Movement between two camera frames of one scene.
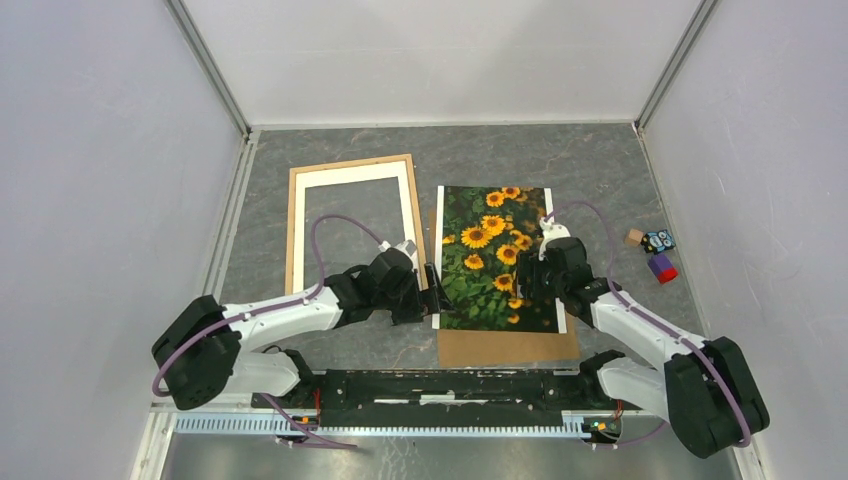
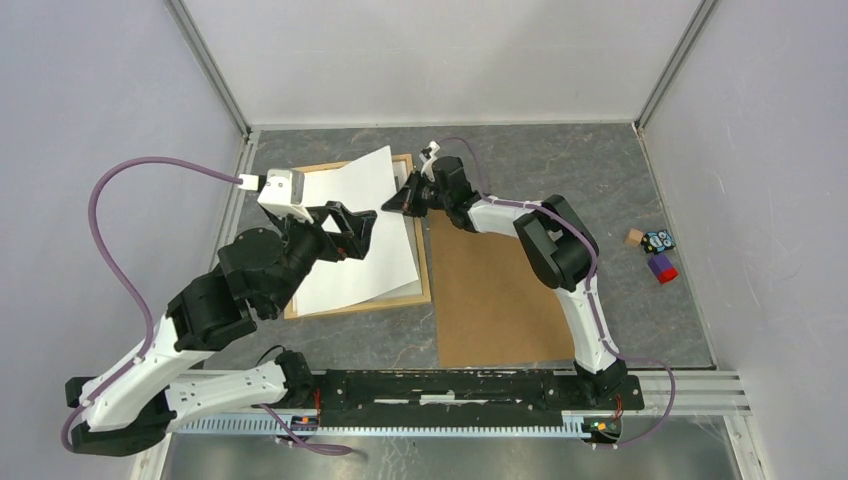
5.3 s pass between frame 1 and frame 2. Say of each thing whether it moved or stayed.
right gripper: moved
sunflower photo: moved
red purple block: stayed
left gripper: moved
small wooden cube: stayed
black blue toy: stayed
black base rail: stayed
